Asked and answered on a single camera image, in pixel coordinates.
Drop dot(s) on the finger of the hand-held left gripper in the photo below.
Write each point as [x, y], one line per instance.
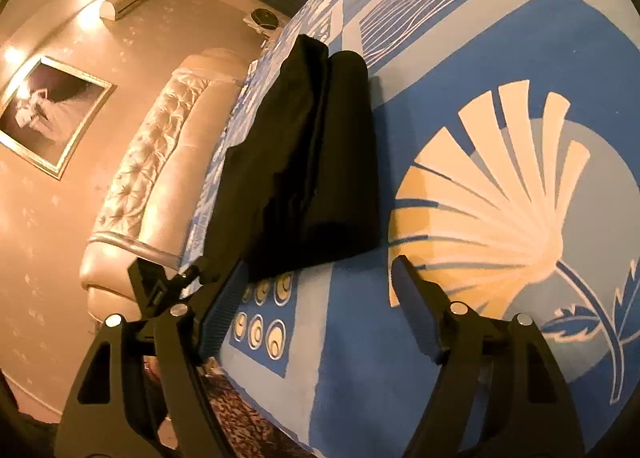
[150, 288]

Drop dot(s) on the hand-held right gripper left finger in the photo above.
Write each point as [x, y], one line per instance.
[225, 308]

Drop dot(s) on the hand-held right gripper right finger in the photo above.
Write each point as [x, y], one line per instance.
[415, 310]

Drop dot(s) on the black pants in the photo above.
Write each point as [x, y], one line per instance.
[300, 162]

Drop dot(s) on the dark patterned rug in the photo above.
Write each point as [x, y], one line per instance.
[245, 418]

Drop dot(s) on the cream tufted headboard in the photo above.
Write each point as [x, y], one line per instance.
[165, 147]

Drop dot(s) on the blue printed bedspread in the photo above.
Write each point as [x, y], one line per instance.
[440, 62]

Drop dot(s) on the round black device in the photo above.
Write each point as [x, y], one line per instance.
[263, 16]

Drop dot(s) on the framed wall picture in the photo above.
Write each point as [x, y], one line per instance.
[45, 107]

